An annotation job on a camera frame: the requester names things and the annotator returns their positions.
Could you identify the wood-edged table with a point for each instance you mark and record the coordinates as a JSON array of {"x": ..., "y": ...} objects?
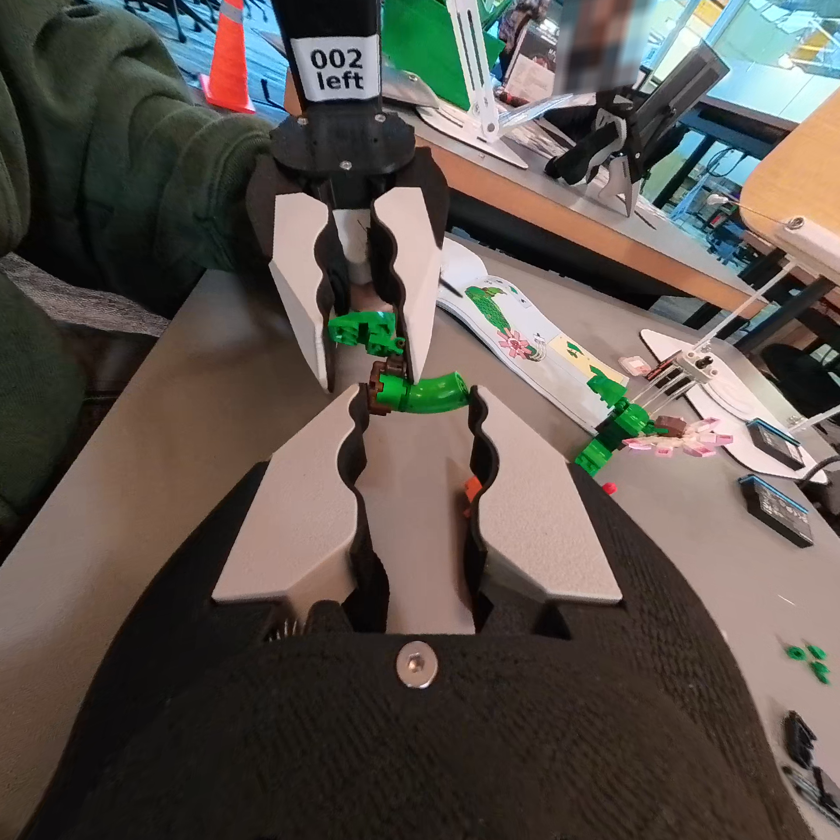
[{"x": 590, "y": 216}]

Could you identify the black monitor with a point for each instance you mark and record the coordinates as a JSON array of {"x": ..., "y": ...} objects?
[{"x": 682, "y": 98}]

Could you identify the green lego stem pink flower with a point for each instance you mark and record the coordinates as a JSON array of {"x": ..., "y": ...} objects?
[{"x": 623, "y": 420}]

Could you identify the orange brick separator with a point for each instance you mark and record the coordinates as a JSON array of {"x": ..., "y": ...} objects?
[{"x": 470, "y": 492}]

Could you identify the pile of black lego pieces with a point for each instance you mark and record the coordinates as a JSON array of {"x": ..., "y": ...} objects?
[{"x": 804, "y": 741}]

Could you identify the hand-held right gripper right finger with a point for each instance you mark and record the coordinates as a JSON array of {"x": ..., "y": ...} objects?
[{"x": 544, "y": 531}]

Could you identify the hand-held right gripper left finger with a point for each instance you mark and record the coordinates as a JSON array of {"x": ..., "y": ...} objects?
[{"x": 295, "y": 525}]

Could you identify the person's left forearm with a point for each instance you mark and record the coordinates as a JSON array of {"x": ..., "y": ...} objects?
[{"x": 131, "y": 164}]

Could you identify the orange traffic cone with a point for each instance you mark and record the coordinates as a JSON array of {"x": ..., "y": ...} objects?
[{"x": 229, "y": 59}]

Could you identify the white base board with rods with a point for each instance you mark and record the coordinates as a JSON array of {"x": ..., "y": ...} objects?
[{"x": 728, "y": 407}]

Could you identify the green lego base piece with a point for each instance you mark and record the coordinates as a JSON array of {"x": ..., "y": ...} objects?
[{"x": 358, "y": 331}]

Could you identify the grey cloth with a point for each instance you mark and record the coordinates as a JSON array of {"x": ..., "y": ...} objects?
[{"x": 79, "y": 295}]

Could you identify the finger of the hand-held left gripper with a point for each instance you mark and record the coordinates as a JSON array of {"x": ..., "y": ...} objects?
[
  {"x": 295, "y": 262},
  {"x": 413, "y": 262}
]

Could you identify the lego instruction booklet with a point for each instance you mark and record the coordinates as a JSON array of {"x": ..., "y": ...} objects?
[{"x": 518, "y": 328}]

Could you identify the curved green lego tube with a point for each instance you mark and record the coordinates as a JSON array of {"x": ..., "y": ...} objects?
[{"x": 430, "y": 394}]

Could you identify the round wooden table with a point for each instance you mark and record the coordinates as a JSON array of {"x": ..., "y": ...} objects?
[{"x": 794, "y": 170}]

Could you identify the black and white device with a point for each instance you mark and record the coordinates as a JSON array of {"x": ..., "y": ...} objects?
[{"x": 590, "y": 151}]

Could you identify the white metal stand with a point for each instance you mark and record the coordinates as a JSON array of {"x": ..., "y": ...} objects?
[{"x": 482, "y": 105}]

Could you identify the green box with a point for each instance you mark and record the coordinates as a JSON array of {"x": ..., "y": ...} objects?
[{"x": 426, "y": 52}]

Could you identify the black battery pack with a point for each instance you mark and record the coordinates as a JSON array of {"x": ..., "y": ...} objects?
[
  {"x": 778, "y": 510},
  {"x": 775, "y": 443}
]

